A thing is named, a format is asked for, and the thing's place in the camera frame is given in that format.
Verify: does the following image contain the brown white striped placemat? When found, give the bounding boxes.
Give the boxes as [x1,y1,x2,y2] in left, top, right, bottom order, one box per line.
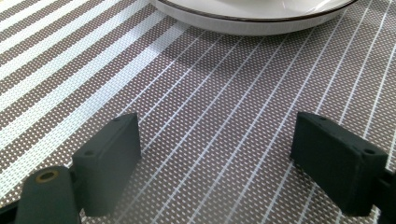
[0,0,396,224]

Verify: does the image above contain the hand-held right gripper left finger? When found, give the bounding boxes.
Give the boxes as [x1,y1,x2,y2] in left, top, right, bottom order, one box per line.
[72,112,142,217]

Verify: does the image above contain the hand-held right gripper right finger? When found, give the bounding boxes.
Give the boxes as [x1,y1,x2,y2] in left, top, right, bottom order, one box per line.
[290,111,389,217]

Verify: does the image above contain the white plate with dark rim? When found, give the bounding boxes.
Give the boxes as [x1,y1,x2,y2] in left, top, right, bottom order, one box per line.
[151,0,359,36]

